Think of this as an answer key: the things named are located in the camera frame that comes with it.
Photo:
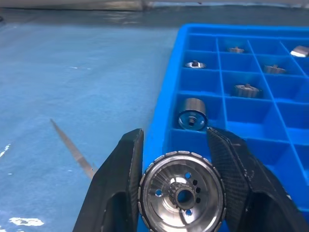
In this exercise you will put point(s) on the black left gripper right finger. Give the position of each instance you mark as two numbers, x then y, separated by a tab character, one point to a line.
241	178

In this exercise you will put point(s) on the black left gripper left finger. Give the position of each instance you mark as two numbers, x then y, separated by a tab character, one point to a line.
116	183

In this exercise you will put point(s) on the large ribbed metal roller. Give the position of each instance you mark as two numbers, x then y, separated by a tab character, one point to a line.
182	189

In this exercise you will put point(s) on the blue compartment tray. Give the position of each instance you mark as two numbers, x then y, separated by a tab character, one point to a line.
243	96

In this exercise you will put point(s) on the thin metal strip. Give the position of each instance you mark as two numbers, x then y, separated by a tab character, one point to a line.
72	149

